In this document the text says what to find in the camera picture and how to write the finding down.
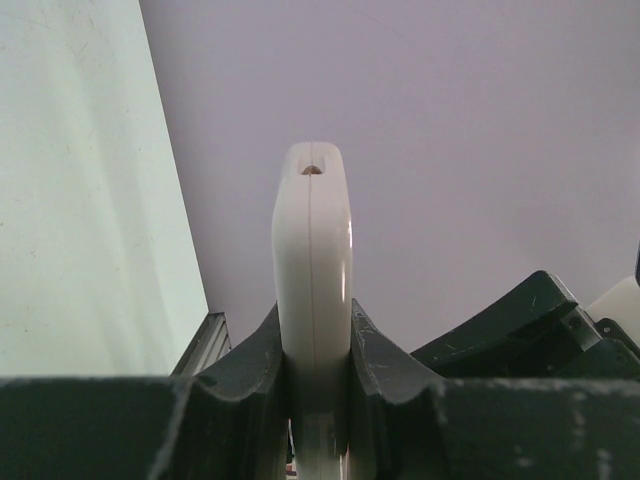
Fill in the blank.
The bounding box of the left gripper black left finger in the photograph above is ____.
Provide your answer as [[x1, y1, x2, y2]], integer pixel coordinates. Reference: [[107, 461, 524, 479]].
[[1, 311, 287, 479]]

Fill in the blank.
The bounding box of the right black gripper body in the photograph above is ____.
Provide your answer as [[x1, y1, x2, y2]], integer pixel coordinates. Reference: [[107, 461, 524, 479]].
[[547, 307, 639, 379]]

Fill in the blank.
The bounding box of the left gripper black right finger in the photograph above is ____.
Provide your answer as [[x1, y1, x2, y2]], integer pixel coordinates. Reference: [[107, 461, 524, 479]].
[[348, 305, 639, 479]]

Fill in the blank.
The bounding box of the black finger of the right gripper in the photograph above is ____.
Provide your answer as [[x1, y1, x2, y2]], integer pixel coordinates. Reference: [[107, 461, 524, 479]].
[[412, 270, 580, 378]]

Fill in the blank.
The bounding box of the white red remote control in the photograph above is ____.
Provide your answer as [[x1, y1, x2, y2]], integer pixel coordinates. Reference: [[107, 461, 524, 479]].
[[271, 141, 353, 479]]

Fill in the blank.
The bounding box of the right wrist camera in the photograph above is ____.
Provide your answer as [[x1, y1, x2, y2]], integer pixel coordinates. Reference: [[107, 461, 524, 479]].
[[587, 258, 640, 346]]

